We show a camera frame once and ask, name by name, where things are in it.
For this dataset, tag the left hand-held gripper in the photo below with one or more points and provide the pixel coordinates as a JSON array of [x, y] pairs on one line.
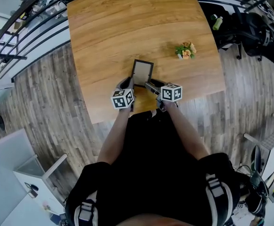
[[121, 99]]

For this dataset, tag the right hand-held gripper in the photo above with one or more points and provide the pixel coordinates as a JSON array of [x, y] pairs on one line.
[[171, 93]]

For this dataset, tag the black picture frame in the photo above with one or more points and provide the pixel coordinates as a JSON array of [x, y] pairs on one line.
[[142, 72]]

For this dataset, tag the person's left forearm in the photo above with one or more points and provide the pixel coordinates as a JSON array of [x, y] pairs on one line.
[[113, 138]]

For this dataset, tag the person's right forearm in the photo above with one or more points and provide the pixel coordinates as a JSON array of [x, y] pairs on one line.
[[186, 133]]

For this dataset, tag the potted flower in white pot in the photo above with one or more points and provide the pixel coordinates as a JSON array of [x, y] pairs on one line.
[[186, 53]]

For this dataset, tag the black office chair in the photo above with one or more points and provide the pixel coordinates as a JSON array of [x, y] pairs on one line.
[[226, 36], [257, 43]]

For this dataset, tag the green drink bottle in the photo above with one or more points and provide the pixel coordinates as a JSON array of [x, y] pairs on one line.
[[217, 23]]

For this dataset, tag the person's black clothing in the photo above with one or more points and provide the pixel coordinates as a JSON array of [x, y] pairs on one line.
[[151, 173]]

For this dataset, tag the black round floor stand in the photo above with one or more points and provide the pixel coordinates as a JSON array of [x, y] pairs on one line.
[[1, 122]]

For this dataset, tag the black computer mouse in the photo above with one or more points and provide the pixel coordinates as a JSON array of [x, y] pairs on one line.
[[34, 187]]

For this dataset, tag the white partition panel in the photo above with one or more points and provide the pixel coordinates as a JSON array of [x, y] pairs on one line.
[[4, 154]]

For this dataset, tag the small brown box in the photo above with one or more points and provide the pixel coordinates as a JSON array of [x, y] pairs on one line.
[[33, 194]]

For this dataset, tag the small white desk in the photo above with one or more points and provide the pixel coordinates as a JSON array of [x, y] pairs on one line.
[[36, 205]]

